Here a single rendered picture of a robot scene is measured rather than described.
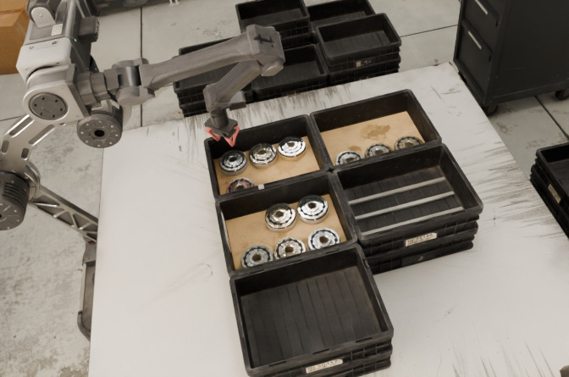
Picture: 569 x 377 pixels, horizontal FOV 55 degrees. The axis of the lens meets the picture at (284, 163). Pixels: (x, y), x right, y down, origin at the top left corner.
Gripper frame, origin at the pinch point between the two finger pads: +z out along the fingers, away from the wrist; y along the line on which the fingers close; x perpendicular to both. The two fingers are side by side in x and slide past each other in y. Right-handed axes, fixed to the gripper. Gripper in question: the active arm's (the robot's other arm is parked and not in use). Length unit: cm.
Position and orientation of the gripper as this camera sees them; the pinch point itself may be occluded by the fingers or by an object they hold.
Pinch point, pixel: (225, 141)
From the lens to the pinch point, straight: 193.5
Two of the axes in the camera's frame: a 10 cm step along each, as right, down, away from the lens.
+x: -5.1, 6.7, -5.3
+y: -8.5, -3.3, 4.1
